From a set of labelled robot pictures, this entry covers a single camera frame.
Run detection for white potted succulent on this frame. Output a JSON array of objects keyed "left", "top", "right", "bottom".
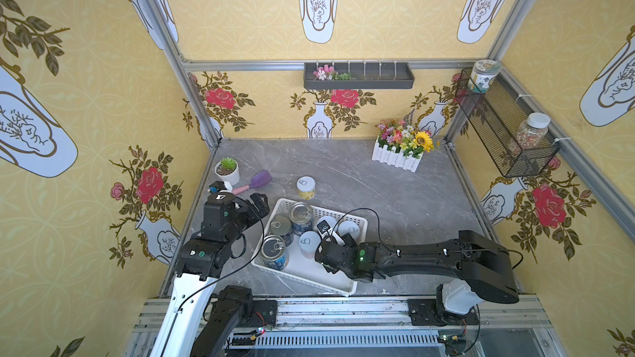
[{"left": 214, "top": 157, "right": 241, "bottom": 186}]

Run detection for jar with green label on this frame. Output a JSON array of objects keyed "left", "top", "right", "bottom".
[{"left": 467, "top": 59, "right": 501, "bottom": 94}]

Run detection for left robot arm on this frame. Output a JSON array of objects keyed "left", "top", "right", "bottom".
[{"left": 150, "top": 191, "right": 271, "bottom": 356}]

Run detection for grey wall shelf tray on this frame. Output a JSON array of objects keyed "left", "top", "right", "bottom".
[{"left": 304, "top": 60, "right": 415, "bottom": 90}]

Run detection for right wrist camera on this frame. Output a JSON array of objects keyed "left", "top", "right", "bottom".
[{"left": 317, "top": 219, "right": 345, "bottom": 246}]

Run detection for flower box white fence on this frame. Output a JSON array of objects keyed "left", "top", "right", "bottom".
[{"left": 371, "top": 120, "right": 436, "bottom": 173}]

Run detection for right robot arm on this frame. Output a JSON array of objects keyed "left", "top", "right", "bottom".
[{"left": 314, "top": 230, "right": 519, "bottom": 315}]

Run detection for small white lid can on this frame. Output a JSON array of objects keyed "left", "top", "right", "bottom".
[{"left": 299, "top": 231, "right": 322, "bottom": 260}]

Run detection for large blue can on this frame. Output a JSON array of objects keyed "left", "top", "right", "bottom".
[
  {"left": 289, "top": 203, "right": 314, "bottom": 236},
  {"left": 260, "top": 235, "right": 289, "bottom": 271}
]

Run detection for black wire wall basket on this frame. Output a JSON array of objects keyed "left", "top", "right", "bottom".
[{"left": 456, "top": 69, "right": 561, "bottom": 178}]

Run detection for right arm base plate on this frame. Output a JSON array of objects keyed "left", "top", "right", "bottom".
[{"left": 407, "top": 298, "right": 481, "bottom": 327}]

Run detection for dark red label can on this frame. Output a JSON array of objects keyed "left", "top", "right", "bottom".
[{"left": 269, "top": 215, "right": 294, "bottom": 246}]

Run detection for pink purple toy shovel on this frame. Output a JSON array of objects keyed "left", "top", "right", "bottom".
[{"left": 233, "top": 170, "right": 272, "bottom": 195}]

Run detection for small pink can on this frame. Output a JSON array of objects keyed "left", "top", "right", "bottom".
[{"left": 337, "top": 221, "right": 360, "bottom": 241}]

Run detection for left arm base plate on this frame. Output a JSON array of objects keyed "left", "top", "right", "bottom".
[{"left": 246, "top": 299, "right": 278, "bottom": 328}]

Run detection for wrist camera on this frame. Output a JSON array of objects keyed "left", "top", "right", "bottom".
[
  {"left": 208, "top": 181, "right": 233, "bottom": 193},
  {"left": 317, "top": 219, "right": 345, "bottom": 246}
]

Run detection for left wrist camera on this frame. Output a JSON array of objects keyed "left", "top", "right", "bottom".
[{"left": 208, "top": 181, "right": 233, "bottom": 193}]

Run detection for clear jar white lid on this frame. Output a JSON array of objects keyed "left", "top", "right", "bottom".
[{"left": 514, "top": 112, "right": 551, "bottom": 151}]

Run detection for small pink flowers on shelf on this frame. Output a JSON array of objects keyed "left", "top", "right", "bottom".
[{"left": 313, "top": 64, "right": 352, "bottom": 81}]

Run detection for small orange can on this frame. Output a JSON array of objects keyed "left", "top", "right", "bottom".
[{"left": 316, "top": 216, "right": 337, "bottom": 235}]

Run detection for white plastic basket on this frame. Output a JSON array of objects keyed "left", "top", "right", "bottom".
[{"left": 251, "top": 198, "right": 368, "bottom": 296}]

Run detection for small yellow can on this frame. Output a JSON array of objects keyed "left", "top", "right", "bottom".
[{"left": 296, "top": 176, "right": 316, "bottom": 200}]

